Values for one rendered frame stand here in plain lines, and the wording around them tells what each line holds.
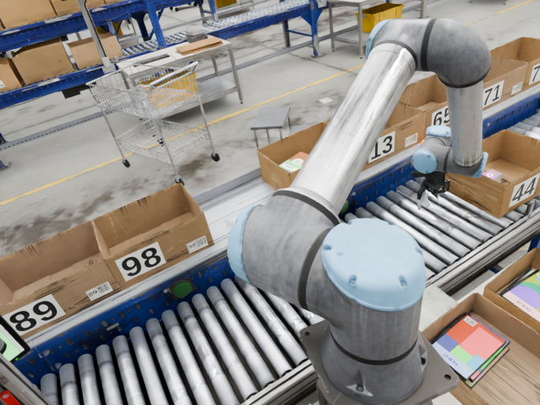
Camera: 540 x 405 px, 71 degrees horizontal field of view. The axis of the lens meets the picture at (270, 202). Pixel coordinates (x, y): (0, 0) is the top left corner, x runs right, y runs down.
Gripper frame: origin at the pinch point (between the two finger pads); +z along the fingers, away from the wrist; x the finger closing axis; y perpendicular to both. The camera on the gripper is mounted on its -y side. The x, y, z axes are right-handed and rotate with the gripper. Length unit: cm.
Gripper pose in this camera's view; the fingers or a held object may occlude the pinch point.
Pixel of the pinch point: (427, 202)
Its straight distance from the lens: 180.9
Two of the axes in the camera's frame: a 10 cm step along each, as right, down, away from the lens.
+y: 4.9, 4.5, -7.4
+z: 1.6, 7.9, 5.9
